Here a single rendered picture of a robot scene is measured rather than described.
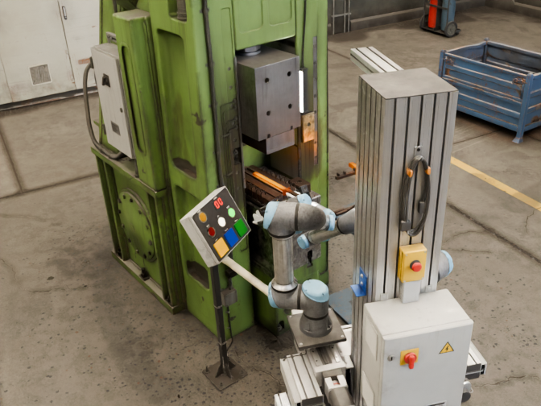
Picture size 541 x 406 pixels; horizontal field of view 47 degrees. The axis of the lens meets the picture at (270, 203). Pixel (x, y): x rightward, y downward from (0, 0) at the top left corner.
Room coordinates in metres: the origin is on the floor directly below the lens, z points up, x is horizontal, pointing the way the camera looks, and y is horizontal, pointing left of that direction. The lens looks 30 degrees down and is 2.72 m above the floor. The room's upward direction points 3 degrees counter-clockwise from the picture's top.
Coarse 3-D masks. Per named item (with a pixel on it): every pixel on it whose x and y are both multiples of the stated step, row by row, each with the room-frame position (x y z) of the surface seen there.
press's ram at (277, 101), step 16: (272, 48) 3.37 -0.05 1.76; (240, 64) 3.13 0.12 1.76; (256, 64) 3.09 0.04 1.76; (272, 64) 3.10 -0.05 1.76; (288, 64) 3.17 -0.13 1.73; (240, 80) 3.14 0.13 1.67; (256, 80) 3.04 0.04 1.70; (272, 80) 3.10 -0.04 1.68; (288, 80) 3.16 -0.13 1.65; (240, 96) 3.15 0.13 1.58; (256, 96) 3.03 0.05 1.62; (272, 96) 3.10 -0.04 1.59; (288, 96) 3.16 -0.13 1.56; (256, 112) 3.04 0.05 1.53; (272, 112) 3.09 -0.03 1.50; (288, 112) 3.16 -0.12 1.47; (256, 128) 3.04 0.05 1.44; (272, 128) 3.09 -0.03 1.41; (288, 128) 3.16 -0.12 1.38
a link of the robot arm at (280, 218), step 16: (272, 208) 2.16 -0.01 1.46; (288, 208) 2.15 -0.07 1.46; (272, 224) 2.13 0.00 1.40; (288, 224) 2.12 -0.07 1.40; (272, 240) 2.18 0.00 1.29; (288, 240) 2.15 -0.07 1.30; (288, 256) 2.15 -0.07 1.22; (288, 272) 2.15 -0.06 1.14; (272, 288) 2.17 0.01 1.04; (288, 288) 2.14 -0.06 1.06; (272, 304) 2.15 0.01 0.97; (288, 304) 2.13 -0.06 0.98
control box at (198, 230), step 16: (224, 192) 2.82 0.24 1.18; (208, 208) 2.68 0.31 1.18; (224, 208) 2.75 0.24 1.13; (192, 224) 2.56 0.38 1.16; (208, 224) 2.61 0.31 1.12; (192, 240) 2.56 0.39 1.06; (208, 240) 2.54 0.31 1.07; (224, 240) 2.61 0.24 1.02; (240, 240) 2.69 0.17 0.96; (208, 256) 2.52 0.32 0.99; (224, 256) 2.55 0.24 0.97
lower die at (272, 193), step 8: (256, 168) 3.46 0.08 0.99; (248, 176) 3.36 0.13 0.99; (256, 176) 3.33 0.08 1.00; (272, 176) 3.34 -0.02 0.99; (248, 184) 3.27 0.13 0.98; (256, 184) 3.25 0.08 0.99; (264, 184) 3.24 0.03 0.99; (288, 184) 3.22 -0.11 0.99; (248, 192) 3.22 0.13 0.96; (272, 192) 3.15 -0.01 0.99; (280, 192) 3.13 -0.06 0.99; (264, 200) 3.10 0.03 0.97; (272, 200) 3.08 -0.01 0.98; (280, 200) 3.11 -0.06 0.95
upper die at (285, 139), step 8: (248, 136) 3.19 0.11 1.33; (272, 136) 3.09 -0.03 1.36; (280, 136) 3.12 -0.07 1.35; (288, 136) 3.16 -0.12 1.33; (248, 144) 3.20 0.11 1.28; (256, 144) 3.14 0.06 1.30; (264, 144) 3.08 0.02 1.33; (272, 144) 3.09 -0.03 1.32; (280, 144) 3.12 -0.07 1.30; (288, 144) 3.16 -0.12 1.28; (264, 152) 3.08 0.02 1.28; (272, 152) 3.09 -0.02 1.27
